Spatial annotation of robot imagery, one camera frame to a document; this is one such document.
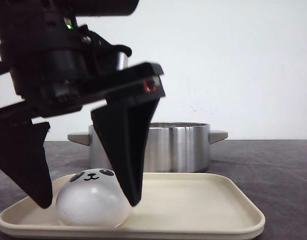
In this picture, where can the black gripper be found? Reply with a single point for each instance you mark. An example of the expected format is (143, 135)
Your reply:
(57, 66)

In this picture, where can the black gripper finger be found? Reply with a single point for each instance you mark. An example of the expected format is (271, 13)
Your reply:
(123, 129)
(22, 153)

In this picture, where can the white panda bun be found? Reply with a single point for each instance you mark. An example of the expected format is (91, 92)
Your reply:
(92, 197)

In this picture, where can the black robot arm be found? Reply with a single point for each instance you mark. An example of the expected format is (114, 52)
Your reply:
(57, 67)

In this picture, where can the stainless steel steamer pot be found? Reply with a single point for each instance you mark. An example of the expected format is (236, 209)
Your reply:
(171, 147)

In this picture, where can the cream rectangular tray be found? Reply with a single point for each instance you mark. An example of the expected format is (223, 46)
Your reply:
(174, 206)

